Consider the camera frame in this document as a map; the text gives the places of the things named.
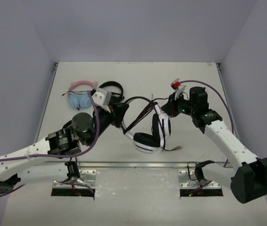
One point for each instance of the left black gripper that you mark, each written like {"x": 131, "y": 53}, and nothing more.
{"x": 120, "y": 112}

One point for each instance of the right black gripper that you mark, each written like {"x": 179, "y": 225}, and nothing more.
{"x": 170, "y": 107}

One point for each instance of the white black headphones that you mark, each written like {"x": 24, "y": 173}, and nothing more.
{"x": 160, "y": 128}

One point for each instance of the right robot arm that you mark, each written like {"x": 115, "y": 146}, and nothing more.
{"x": 247, "y": 178}

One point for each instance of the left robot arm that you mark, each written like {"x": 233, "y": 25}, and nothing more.
{"x": 52, "y": 158}

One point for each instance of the pink blue cat headphones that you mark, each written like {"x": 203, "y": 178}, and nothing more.
{"x": 80, "y": 101}

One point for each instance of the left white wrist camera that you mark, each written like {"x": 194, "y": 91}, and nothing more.
{"x": 102, "y": 98}

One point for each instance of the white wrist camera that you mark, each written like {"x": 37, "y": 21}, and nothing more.
{"x": 178, "y": 87}
{"x": 102, "y": 98}

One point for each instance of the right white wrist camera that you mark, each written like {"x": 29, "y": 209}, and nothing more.
{"x": 178, "y": 87}

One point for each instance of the metal rail strip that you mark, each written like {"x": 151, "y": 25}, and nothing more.
{"x": 132, "y": 165}

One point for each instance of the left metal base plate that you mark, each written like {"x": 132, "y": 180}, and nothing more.
{"x": 85, "y": 181}

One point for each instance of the metal base plate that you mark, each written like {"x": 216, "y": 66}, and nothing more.
{"x": 188, "y": 180}
{"x": 85, "y": 181}

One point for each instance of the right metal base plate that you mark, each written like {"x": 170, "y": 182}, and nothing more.
{"x": 188, "y": 180}

